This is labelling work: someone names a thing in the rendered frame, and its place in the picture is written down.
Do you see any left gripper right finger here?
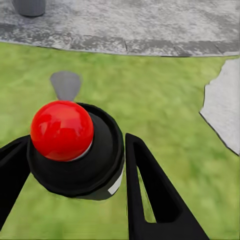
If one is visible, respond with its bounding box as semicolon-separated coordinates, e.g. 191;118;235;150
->
124;133;210;240

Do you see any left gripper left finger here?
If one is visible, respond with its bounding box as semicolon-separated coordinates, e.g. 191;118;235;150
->
0;135;31;231

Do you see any insectifuge atomizer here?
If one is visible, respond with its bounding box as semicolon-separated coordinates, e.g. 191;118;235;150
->
26;70;126;201

